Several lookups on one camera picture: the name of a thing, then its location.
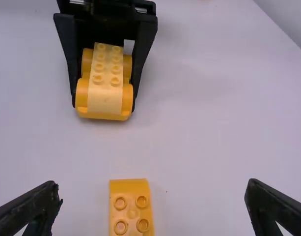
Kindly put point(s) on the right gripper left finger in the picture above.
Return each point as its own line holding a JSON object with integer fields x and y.
{"x": 25, "y": 214}

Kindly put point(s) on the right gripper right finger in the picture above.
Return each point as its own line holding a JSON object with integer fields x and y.
{"x": 275, "y": 211}

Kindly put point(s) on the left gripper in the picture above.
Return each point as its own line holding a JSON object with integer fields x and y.
{"x": 106, "y": 22}

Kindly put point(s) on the yellow toy car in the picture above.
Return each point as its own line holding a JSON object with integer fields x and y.
{"x": 104, "y": 98}

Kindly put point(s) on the yellow toy brick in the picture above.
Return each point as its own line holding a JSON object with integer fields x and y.
{"x": 131, "y": 211}

